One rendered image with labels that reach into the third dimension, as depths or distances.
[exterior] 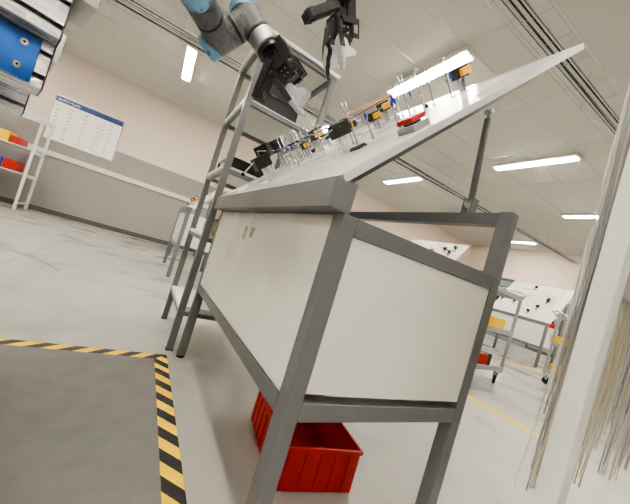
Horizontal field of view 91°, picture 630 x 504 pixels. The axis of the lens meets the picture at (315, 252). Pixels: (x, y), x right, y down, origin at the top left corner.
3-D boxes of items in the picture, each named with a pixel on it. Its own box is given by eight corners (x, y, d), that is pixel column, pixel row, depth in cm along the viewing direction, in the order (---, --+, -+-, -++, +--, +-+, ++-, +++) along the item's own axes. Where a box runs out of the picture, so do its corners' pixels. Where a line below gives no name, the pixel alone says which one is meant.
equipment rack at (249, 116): (163, 350, 163) (267, 25, 169) (159, 316, 216) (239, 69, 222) (252, 360, 188) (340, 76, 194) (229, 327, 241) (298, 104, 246)
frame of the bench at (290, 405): (225, 602, 60) (344, 212, 63) (175, 354, 163) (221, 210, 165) (425, 543, 90) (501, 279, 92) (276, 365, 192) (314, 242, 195)
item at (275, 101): (250, 101, 177) (260, 69, 178) (238, 111, 197) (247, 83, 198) (295, 126, 193) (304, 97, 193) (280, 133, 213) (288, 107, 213)
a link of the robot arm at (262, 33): (243, 41, 86) (258, 51, 93) (252, 55, 86) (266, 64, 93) (263, 19, 83) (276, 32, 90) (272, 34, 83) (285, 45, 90)
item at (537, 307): (535, 367, 578) (559, 283, 583) (477, 344, 682) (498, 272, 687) (554, 371, 612) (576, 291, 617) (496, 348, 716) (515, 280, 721)
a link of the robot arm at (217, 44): (184, 20, 82) (219, -5, 81) (204, 50, 93) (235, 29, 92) (199, 42, 81) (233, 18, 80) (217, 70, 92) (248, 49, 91)
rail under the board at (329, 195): (328, 205, 61) (338, 174, 61) (214, 208, 163) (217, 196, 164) (350, 215, 63) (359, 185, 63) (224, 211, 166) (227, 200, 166)
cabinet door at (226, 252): (222, 314, 113) (254, 212, 114) (199, 283, 161) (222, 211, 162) (227, 315, 114) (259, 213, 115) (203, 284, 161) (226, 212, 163)
